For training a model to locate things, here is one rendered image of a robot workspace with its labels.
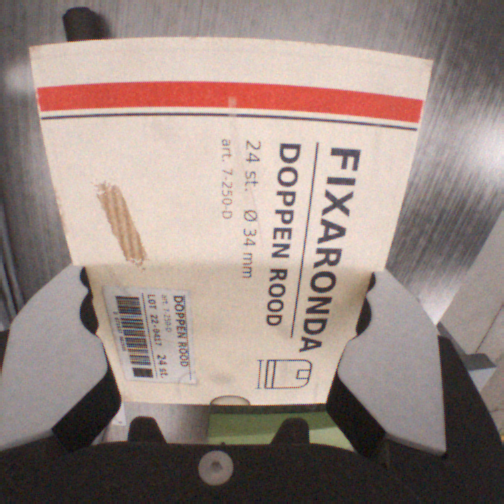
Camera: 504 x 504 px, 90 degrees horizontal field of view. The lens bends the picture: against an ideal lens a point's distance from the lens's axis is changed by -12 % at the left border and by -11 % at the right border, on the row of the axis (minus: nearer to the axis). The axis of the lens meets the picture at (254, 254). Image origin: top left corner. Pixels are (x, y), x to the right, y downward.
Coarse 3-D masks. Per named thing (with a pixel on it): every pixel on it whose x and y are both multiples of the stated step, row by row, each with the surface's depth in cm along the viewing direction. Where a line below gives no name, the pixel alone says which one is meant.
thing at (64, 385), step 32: (64, 288) 9; (32, 320) 8; (64, 320) 8; (96, 320) 10; (32, 352) 7; (64, 352) 7; (96, 352) 7; (0, 384) 6; (32, 384) 6; (64, 384) 6; (96, 384) 6; (0, 416) 5; (32, 416) 5; (64, 416) 5; (96, 416) 6; (0, 448) 5; (64, 448) 5
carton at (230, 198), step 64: (64, 64) 7; (128, 64) 7; (192, 64) 8; (256, 64) 8; (320, 64) 8; (384, 64) 8; (64, 128) 8; (128, 128) 8; (192, 128) 8; (256, 128) 8; (320, 128) 9; (384, 128) 9; (64, 192) 9; (128, 192) 9; (192, 192) 9; (256, 192) 9; (320, 192) 9; (384, 192) 10; (128, 256) 10; (192, 256) 10; (256, 256) 11; (320, 256) 11; (384, 256) 11; (128, 320) 12; (192, 320) 12; (256, 320) 12; (320, 320) 12; (128, 384) 14; (192, 384) 14; (256, 384) 14; (320, 384) 14
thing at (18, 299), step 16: (0, 192) 28; (0, 208) 29; (0, 224) 29; (0, 240) 30; (0, 256) 30; (0, 272) 30; (0, 288) 31; (16, 288) 34; (0, 304) 31; (16, 304) 35; (0, 320) 31
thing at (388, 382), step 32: (384, 288) 10; (384, 320) 9; (416, 320) 9; (352, 352) 7; (384, 352) 7; (416, 352) 7; (352, 384) 6; (384, 384) 6; (416, 384) 6; (352, 416) 6; (384, 416) 6; (416, 416) 6; (416, 448) 5
